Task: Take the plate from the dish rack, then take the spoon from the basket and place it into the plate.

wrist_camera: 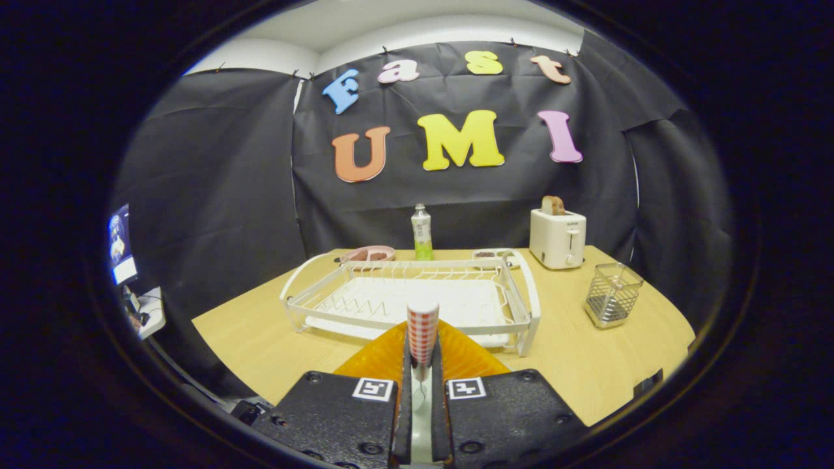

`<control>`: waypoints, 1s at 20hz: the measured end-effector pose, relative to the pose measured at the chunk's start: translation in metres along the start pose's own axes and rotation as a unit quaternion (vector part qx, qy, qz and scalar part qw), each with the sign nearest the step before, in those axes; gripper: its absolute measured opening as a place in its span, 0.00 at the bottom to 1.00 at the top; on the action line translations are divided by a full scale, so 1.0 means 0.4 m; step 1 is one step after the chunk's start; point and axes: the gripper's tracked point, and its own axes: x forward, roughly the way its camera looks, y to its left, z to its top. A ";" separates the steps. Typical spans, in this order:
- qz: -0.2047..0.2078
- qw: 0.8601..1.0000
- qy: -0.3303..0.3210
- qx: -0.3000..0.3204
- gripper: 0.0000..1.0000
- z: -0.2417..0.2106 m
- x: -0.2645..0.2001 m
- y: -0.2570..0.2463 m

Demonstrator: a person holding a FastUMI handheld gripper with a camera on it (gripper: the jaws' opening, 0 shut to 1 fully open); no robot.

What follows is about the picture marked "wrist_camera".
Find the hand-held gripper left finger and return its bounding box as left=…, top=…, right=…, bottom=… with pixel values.
left=251, top=319, right=412, bottom=468

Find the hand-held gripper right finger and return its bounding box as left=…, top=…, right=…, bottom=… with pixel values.
left=431, top=319, right=590, bottom=468

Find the white wire dish rack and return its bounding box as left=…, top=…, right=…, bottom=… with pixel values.
left=280, top=249, right=541, bottom=358

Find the spoon with red checkered handle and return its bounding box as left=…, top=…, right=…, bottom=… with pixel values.
left=407, top=298, right=440, bottom=408

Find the metal wire basket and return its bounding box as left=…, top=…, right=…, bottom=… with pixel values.
left=584, top=263, right=644, bottom=329

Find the pink plate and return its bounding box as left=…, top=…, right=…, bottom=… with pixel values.
left=339, top=245, right=396, bottom=264

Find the white drip tray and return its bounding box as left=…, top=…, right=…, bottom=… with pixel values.
left=305, top=277, right=512, bottom=348

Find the white divided grain tray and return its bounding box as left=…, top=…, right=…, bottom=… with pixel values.
left=472, top=249, right=522, bottom=269

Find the white toaster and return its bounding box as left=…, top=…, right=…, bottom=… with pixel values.
left=529, top=208, right=587, bottom=270

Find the clear bottle with green liquid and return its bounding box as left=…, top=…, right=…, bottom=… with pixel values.
left=410, top=203, right=434, bottom=261

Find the white side table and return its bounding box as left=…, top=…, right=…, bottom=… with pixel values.
left=124, top=287, right=167, bottom=341

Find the black backdrop cloth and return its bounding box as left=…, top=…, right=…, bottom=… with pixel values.
left=111, top=29, right=734, bottom=398

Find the computer monitor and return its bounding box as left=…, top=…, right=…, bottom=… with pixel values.
left=108, top=204, right=139, bottom=286

